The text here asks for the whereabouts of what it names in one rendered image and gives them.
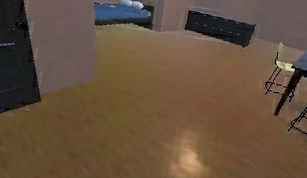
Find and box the blue bed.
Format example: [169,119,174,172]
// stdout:
[90,0,157,34]

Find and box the white pillow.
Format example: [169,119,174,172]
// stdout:
[118,0,145,11]

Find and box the black chest of drawers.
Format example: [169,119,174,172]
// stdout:
[182,8,258,49]

